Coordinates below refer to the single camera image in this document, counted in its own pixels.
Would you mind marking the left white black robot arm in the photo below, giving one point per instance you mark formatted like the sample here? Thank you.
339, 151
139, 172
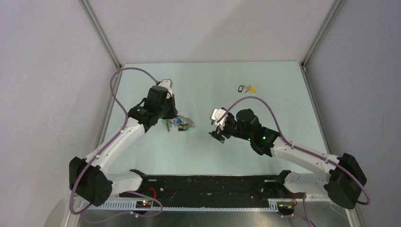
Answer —
90, 177

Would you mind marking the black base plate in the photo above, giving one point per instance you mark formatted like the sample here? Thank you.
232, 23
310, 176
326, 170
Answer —
199, 190

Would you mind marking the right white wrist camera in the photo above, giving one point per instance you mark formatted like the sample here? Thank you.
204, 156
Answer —
218, 118

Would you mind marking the large metal keyring with clips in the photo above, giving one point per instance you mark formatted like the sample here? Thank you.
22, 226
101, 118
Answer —
183, 127

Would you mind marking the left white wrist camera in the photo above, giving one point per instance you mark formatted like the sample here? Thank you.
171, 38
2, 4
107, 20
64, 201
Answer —
166, 83

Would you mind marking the right aluminium frame post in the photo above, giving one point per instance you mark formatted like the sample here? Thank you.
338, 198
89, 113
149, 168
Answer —
322, 31

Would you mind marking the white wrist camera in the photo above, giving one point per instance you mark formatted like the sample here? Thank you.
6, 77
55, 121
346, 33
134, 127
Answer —
166, 83
218, 118

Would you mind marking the left aluminium frame post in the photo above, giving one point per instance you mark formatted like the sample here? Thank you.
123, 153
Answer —
94, 21

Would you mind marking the grey slotted cable duct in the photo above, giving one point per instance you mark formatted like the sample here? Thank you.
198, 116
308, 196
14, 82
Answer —
136, 205

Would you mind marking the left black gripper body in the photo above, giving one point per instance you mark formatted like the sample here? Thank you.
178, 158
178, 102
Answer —
167, 111

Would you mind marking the aluminium frame post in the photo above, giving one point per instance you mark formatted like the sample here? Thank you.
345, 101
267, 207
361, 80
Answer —
94, 21
322, 31

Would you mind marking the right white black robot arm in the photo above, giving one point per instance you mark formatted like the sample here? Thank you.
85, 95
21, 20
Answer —
339, 178

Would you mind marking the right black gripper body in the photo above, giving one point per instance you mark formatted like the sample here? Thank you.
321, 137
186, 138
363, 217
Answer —
231, 127

